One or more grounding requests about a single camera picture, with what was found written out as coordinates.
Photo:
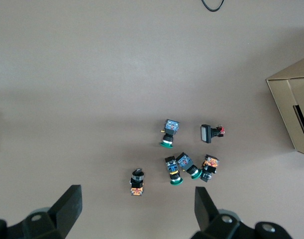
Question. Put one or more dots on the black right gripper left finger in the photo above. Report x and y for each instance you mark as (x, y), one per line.
(67, 209)

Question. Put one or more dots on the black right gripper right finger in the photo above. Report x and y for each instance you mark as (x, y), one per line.
(209, 214)

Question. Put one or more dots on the green push button blue block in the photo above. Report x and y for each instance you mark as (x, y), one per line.
(172, 125)
(185, 160)
(172, 169)

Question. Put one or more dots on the rectangular white illuminated button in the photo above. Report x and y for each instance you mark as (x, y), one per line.
(206, 133)

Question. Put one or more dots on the brown cardboard box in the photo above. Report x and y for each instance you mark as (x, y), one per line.
(286, 112)

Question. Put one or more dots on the brown table mat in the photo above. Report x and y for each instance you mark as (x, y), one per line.
(92, 74)

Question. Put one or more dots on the black selector switch orange block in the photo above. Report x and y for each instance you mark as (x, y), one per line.
(136, 185)
(211, 162)

